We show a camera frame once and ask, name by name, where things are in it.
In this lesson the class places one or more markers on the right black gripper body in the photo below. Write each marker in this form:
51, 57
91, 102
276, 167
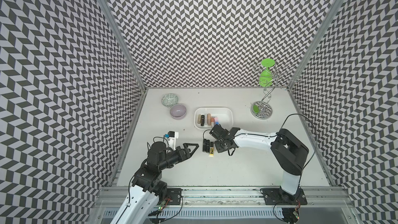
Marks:
220, 146

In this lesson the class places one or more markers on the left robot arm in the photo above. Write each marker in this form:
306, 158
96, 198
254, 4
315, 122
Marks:
147, 193

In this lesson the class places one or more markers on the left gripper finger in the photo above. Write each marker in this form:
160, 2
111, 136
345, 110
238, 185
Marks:
192, 149
188, 145

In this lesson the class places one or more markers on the clear coral lipstick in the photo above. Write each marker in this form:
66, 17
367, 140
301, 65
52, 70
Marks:
212, 121

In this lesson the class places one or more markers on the black lipstick gold band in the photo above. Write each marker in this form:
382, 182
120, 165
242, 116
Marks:
202, 121

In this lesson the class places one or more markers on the plain black lipstick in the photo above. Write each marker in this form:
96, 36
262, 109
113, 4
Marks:
208, 146

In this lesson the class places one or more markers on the purple ceramic bowl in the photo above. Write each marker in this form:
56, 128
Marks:
178, 111

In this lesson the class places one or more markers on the black lipstick with text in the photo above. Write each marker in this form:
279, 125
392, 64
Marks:
205, 149

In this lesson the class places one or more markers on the green patterned bowl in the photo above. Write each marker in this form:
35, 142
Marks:
169, 100

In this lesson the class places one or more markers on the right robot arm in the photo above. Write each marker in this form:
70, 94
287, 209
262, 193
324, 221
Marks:
289, 151

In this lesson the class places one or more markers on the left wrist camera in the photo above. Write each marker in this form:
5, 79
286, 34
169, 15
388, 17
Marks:
171, 139

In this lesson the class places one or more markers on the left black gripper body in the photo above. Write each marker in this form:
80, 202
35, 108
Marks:
176, 156

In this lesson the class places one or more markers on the white plastic storage box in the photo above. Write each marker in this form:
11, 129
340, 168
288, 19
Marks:
224, 114

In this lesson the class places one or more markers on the aluminium front rail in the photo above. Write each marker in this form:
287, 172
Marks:
238, 205

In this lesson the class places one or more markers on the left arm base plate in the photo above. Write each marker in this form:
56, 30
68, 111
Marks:
171, 195

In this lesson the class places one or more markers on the black and gold square lipstick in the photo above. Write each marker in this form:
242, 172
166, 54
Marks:
211, 149

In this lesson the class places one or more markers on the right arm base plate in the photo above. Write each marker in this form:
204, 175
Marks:
274, 196

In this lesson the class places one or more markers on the green plastic cup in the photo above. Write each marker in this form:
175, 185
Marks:
266, 75

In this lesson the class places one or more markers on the chrome wire stand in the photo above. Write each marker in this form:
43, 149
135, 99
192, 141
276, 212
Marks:
261, 109

